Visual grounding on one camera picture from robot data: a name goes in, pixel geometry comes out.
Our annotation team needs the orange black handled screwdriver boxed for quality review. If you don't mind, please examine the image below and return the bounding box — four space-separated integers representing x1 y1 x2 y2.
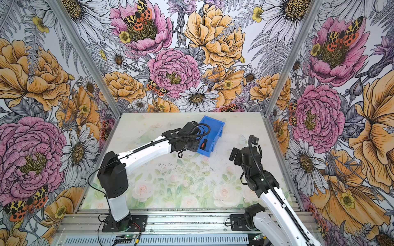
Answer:
200 139 207 150

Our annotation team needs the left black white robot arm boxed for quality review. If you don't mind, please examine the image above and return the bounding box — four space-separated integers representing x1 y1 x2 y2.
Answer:
97 121 211 232

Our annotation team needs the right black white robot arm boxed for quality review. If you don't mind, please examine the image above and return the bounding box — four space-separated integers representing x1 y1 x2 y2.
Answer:
229 146 321 246

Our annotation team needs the blue plastic storage bin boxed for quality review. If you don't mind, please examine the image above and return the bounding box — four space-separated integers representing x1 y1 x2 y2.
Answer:
197 116 225 157

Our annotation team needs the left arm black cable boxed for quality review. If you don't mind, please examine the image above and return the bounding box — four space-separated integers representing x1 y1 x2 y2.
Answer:
87 122 211 196

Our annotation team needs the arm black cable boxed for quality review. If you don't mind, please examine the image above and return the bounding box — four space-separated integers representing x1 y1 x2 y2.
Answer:
87 122 211 196
239 134 313 246

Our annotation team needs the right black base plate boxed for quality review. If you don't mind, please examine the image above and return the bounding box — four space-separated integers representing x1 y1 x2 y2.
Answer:
230 214 256 231

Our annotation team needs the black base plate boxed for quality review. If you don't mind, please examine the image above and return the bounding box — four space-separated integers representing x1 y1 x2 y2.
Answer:
230 214 256 231
102 215 148 233

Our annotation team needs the left aluminium corner post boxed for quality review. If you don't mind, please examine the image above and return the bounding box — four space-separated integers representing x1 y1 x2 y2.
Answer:
48 1 122 120

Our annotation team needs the aluminium corner post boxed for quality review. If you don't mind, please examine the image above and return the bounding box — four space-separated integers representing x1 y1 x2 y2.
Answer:
48 1 122 120
264 0 323 118

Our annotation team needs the aluminium front rail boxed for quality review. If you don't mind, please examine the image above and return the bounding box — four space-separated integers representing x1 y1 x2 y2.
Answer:
57 209 244 235

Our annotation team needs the white vented cable duct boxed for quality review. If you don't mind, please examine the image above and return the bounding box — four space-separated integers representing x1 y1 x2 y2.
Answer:
59 233 249 246

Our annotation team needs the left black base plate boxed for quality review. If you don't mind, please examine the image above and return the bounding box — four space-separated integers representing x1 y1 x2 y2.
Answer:
102 215 148 233

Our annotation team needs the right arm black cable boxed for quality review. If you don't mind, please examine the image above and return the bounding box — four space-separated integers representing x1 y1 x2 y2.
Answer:
239 134 313 246

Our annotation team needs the right aluminium corner post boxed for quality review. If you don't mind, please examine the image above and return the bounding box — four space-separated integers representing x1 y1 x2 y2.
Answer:
264 0 323 118

